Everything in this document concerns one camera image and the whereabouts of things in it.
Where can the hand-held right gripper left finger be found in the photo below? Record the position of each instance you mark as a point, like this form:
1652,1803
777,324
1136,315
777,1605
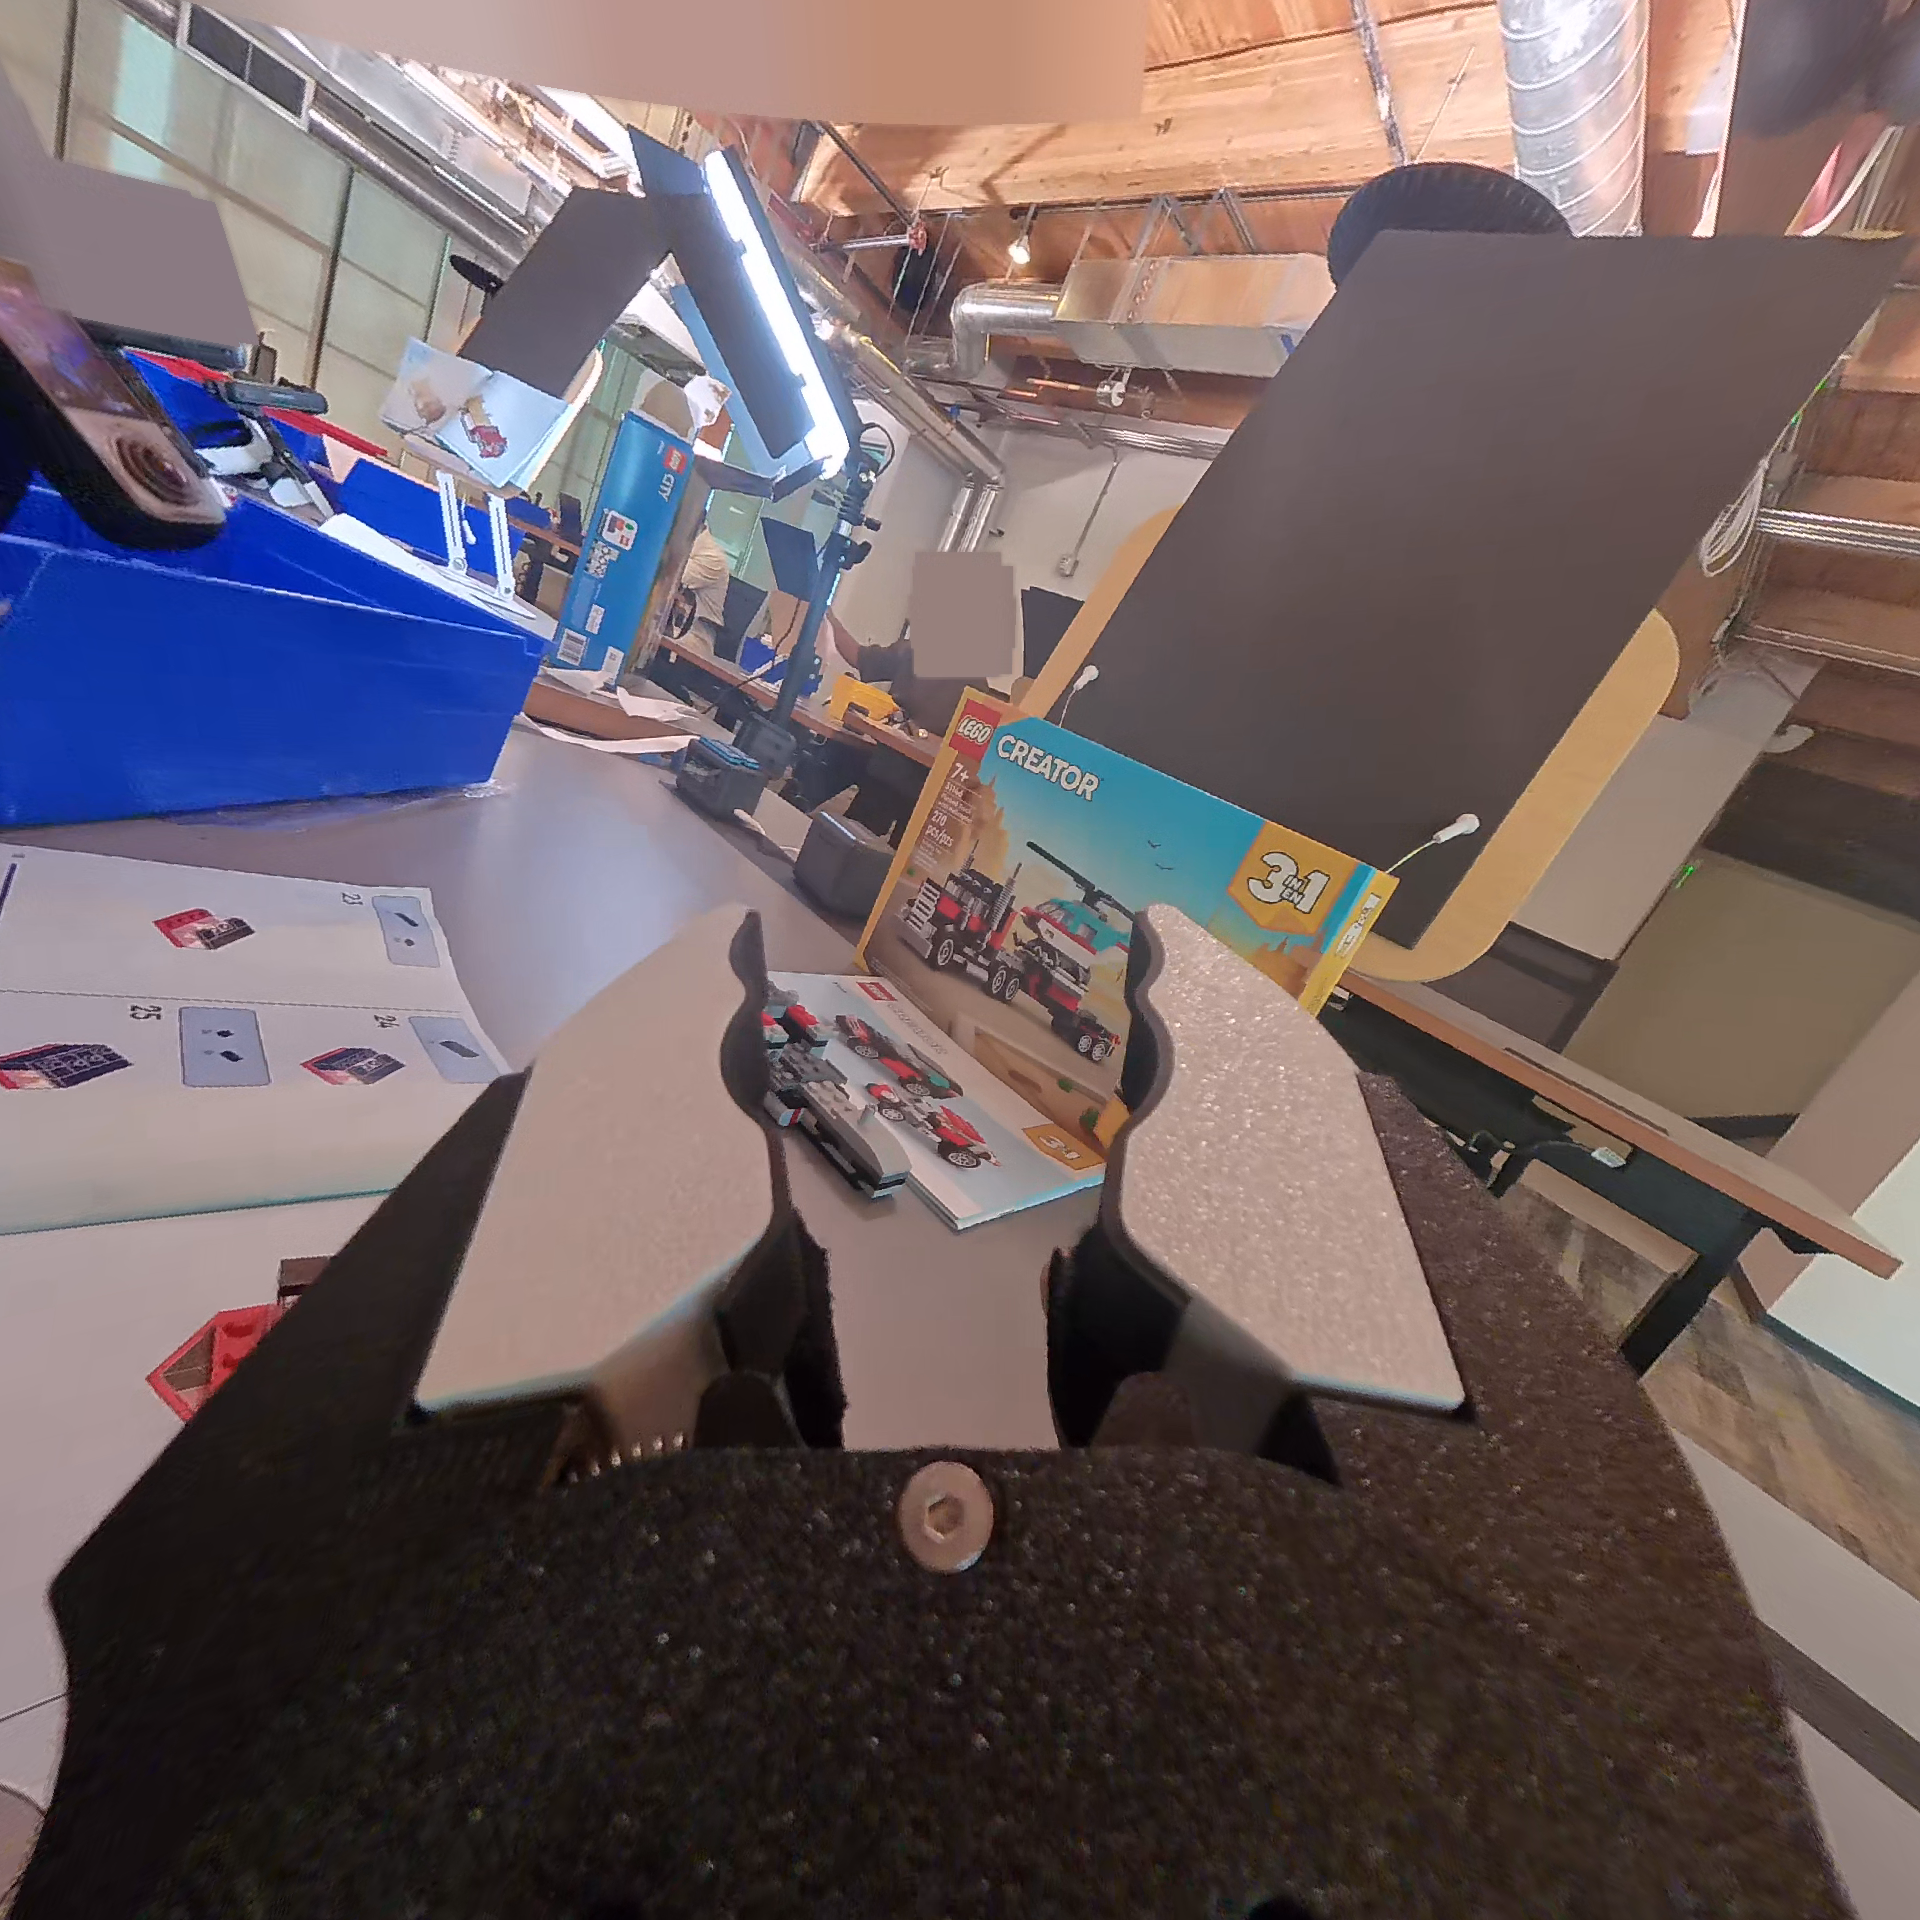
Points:
599,1200

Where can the black power unit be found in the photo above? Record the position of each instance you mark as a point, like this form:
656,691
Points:
735,781

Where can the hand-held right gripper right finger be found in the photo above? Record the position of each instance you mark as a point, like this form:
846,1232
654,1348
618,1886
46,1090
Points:
1275,1200

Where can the booklet on white stand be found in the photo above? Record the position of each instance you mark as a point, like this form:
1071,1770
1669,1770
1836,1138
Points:
482,413

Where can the rectangular metal air duct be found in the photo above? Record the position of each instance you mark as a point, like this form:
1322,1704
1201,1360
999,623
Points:
1169,306

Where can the small red black brick assembly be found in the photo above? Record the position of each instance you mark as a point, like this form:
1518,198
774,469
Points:
209,1355

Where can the black light stand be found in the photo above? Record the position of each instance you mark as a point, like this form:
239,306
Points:
816,597

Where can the blue plastic bin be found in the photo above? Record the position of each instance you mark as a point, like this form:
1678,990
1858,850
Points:
227,672

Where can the small black flag board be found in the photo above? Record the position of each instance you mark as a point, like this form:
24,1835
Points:
570,301

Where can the tall blue cardboard box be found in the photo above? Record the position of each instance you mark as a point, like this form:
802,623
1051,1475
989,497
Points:
621,557

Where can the dark grey box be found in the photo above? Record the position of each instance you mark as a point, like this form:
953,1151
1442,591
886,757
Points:
846,870

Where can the brown office desk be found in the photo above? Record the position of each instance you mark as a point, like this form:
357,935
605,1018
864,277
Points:
1724,1187

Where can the colourful toy set box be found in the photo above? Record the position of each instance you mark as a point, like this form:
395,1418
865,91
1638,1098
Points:
1050,839

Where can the booklet with vehicle pictures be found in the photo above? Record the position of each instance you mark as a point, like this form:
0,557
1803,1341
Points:
989,1187

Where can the round silver air duct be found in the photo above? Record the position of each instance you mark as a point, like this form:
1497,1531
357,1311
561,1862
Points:
1575,105

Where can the grey toy brick truck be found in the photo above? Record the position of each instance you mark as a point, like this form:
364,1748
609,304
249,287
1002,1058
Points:
839,1117

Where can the open white instruction booklet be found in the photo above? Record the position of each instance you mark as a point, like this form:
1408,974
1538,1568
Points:
302,1139

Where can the grey desk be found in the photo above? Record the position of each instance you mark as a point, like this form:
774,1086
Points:
931,1319

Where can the lit light panel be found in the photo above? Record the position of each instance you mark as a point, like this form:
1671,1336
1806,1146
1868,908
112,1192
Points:
764,301

